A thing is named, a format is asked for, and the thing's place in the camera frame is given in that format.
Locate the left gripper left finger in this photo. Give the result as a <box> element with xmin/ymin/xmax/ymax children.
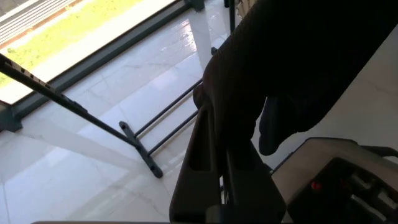
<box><xmin>169</xmin><ymin>105</ymin><xmax>224</xmax><ymax>223</ymax></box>

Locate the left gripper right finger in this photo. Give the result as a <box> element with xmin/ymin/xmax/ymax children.
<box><xmin>223</xmin><ymin>139</ymin><xmax>287</xmax><ymax>223</ymax></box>

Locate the black garment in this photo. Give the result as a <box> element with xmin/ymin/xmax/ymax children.
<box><xmin>192</xmin><ymin>0</ymin><xmax>398</xmax><ymax>157</ymax></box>

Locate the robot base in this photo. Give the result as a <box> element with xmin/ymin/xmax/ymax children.
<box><xmin>269</xmin><ymin>136</ymin><xmax>398</xmax><ymax>224</ymax></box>

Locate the black clothes rack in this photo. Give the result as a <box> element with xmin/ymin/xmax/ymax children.
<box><xmin>0</xmin><ymin>0</ymin><xmax>238</xmax><ymax>179</ymax></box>

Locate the window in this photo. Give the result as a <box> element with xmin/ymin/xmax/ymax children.
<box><xmin>0</xmin><ymin>0</ymin><xmax>206</xmax><ymax>134</ymax></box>

